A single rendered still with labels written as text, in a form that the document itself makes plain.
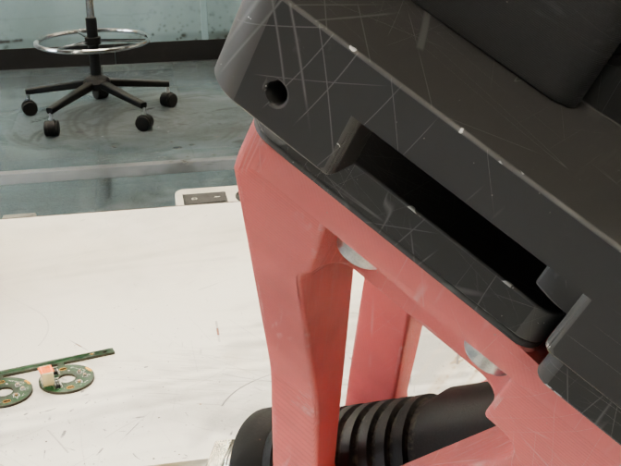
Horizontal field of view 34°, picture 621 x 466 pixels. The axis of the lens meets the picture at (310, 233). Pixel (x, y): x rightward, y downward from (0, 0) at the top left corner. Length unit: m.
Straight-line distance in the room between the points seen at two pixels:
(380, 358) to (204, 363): 0.30
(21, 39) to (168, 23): 0.65
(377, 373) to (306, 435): 0.03
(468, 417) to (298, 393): 0.03
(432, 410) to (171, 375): 0.31
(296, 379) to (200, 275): 0.42
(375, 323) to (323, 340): 0.03
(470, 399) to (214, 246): 0.45
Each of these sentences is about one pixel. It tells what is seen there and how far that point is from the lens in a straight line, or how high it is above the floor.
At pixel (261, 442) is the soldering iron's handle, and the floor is 0.88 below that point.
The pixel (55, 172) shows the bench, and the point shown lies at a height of 0.17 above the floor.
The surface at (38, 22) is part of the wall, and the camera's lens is 4.66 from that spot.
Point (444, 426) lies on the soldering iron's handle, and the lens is 0.16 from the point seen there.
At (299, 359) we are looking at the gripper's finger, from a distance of 0.15.
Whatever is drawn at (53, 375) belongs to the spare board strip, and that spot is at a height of 0.76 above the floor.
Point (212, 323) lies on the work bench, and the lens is 0.52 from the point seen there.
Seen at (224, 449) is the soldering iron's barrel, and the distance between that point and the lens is 0.20.
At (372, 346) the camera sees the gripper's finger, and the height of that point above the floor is 0.90.
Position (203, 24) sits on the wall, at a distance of 4.66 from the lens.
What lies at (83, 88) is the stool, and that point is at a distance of 3.71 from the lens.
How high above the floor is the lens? 0.98
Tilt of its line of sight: 22 degrees down
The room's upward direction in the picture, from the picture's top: 1 degrees counter-clockwise
